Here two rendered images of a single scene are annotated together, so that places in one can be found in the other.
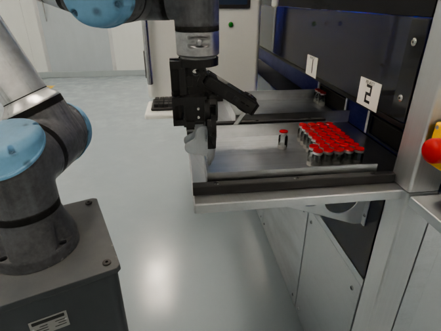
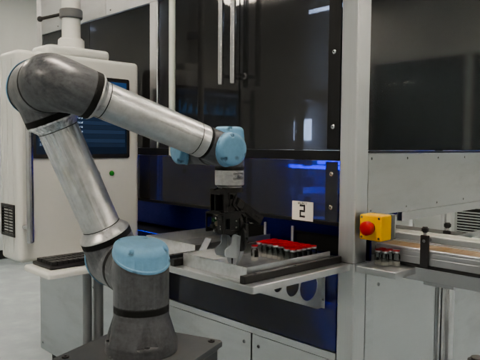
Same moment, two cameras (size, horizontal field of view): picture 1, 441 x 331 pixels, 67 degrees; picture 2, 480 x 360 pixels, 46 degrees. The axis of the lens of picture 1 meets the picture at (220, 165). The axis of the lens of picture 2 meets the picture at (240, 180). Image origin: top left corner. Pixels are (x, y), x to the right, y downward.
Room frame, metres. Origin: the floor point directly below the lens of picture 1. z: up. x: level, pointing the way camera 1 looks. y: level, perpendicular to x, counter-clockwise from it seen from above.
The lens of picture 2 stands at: (-0.57, 0.89, 1.22)
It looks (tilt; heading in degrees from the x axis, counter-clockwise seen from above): 3 degrees down; 323
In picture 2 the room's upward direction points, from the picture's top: straight up
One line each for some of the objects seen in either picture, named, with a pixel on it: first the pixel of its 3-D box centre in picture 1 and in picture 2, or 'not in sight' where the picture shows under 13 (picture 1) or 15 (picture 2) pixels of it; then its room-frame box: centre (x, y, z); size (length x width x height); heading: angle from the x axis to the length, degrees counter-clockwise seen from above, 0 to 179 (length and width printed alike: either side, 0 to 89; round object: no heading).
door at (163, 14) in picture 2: not in sight; (196, 69); (1.26, -0.27, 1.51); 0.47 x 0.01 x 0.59; 7
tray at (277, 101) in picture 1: (280, 105); (208, 239); (1.05, -0.19, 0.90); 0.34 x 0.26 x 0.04; 97
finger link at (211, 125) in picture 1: (210, 125); (239, 233); (0.59, 0.02, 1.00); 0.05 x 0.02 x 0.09; 7
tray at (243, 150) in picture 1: (276, 149); (257, 258); (0.70, -0.13, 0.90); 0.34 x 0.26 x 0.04; 97
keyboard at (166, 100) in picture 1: (199, 102); (94, 256); (1.38, 0.09, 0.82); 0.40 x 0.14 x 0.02; 97
